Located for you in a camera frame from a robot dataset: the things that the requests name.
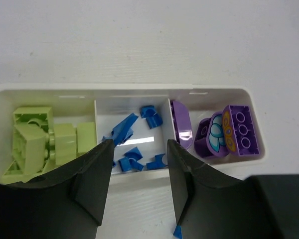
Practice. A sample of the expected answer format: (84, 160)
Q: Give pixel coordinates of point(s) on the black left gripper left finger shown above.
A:
(65, 203)

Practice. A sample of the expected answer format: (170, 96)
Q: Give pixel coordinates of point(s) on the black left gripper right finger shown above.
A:
(209, 204)

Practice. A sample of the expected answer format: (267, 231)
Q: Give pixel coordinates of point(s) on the small blue lego slope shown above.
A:
(178, 232)

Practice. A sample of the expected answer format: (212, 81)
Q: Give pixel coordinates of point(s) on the green curved lego brick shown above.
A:
(30, 154)

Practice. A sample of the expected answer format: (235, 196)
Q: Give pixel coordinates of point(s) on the small blue lego piece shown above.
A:
(158, 163)

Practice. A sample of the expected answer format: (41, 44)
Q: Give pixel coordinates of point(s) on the purple printed lego brick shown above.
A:
(230, 131)

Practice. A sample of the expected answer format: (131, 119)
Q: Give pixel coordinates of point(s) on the purple lego piece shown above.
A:
(182, 124)

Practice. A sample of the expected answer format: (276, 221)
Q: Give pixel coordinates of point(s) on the small blue lego brick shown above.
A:
(151, 115)

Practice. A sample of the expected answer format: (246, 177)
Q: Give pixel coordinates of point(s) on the light green lego brick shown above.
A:
(86, 137)

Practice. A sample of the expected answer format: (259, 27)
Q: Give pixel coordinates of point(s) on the white three-compartment tray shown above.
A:
(107, 106)

